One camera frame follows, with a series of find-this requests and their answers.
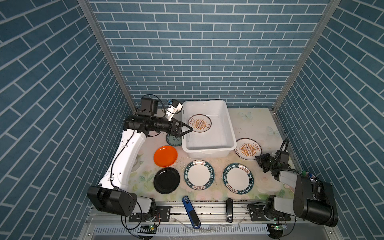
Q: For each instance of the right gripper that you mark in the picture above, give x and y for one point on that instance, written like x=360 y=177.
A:
x=261 y=159

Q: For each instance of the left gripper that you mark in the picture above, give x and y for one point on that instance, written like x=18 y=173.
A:
x=177 y=132

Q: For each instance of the orange sunburst plate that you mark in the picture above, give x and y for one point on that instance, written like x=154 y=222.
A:
x=200 y=123
x=248 y=149

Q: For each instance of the green rimmed white plate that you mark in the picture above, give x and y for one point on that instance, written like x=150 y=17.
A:
x=238 y=179
x=199 y=175

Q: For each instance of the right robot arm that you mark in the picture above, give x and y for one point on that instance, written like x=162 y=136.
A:
x=313 y=199

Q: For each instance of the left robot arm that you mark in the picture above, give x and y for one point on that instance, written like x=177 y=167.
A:
x=111 y=194

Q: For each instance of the white plastic bin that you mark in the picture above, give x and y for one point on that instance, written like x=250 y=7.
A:
x=219 y=140

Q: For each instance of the green blue floral plate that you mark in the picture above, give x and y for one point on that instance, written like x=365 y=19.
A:
x=173 y=141

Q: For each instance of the orange plastic plate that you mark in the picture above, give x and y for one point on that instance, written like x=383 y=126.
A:
x=165 y=156

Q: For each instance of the pink pen cup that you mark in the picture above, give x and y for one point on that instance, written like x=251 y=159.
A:
x=309 y=175

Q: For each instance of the black handheld device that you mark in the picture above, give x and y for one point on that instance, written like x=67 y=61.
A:
x=229 y=210

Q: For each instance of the black plate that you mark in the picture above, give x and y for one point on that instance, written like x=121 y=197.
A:
x=166 y=180

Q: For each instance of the blue handheld tool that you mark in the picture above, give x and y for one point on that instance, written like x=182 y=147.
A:
x=194 y=219

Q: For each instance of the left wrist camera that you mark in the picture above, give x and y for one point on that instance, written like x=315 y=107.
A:
x=174 y=107

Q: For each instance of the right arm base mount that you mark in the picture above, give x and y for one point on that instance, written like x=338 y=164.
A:
x=259 y=212

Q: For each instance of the aluminium rail frame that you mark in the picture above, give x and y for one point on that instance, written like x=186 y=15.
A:
x=177 y=226

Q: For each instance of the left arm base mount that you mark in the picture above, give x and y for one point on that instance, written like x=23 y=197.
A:
x=159 y=213

